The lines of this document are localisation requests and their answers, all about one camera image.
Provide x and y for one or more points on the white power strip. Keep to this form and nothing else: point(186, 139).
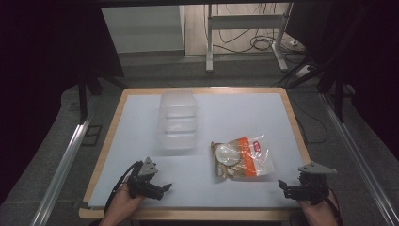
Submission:
point(302, 70)

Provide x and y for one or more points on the black floor vent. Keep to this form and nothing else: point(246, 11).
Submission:
point(92, 135)

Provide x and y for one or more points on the white table mat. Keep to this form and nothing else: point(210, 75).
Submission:
point(244, 113)

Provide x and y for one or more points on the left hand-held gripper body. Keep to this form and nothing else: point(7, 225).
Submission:
point(147, 169)

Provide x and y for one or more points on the black stand legs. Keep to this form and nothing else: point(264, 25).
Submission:
point(338, 97)
point(83, 97)

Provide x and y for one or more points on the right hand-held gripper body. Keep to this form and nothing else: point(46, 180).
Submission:
point(313, 185)

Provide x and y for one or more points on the person's right hand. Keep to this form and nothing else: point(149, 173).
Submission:
point(318, 213)

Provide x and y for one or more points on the white board panel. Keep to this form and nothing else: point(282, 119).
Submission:
point(142, 28)

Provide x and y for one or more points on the clear plastic storage container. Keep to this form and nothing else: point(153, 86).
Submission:
point(177, 121)

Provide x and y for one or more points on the white metal stand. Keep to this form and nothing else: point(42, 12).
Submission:
point(246, 22)

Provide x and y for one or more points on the clear orange snack bag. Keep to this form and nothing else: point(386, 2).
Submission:
point(247, 157)

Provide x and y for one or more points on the aluminium floor rail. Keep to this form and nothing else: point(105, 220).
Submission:
point(360, 157)
point(61, 171)

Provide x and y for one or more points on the person's left hand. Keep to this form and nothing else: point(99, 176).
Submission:
point(120, 205)

